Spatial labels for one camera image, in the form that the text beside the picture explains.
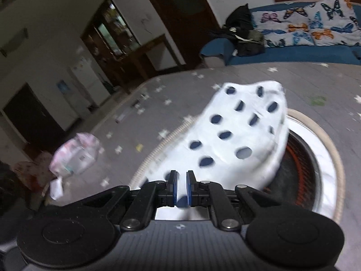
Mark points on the butterfly print pillow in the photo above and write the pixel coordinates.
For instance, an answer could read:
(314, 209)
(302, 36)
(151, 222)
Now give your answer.
(332, 19)
(284, 25)

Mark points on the pink patterned cloth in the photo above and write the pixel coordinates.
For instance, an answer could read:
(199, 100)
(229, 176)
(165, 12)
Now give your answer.
(31, 175)

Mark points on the black clothes pile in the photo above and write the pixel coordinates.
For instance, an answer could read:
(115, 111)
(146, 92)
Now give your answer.
(242, 34)

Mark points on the dark wooden door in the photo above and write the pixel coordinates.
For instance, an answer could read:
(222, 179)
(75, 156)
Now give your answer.
(186, 11)

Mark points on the blue corner sofa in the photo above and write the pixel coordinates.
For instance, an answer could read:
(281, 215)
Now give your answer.
(282, 56)

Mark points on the white navy polka dot garment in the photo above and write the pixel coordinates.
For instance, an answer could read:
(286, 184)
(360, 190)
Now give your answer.
(239, 135)

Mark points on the wooden display cabinet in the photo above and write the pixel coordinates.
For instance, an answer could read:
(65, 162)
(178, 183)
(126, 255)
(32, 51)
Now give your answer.
(110, 31)

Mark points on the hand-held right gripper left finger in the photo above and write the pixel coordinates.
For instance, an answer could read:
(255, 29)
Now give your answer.
(173, 189)

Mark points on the clear plastic bag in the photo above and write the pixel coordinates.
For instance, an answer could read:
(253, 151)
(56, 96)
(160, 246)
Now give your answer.
(76, 155)

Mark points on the round table heater well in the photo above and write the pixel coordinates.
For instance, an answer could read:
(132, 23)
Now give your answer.
(304, 175)

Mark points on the white refrigerator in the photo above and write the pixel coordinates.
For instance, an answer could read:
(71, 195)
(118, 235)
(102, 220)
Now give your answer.
(87, 84)

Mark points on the dark wooden side desk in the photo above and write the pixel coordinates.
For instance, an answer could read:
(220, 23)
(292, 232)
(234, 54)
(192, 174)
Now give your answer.
(152, 59)

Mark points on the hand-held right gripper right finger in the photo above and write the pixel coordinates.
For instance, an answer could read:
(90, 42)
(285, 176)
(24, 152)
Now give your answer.
(190, 189)

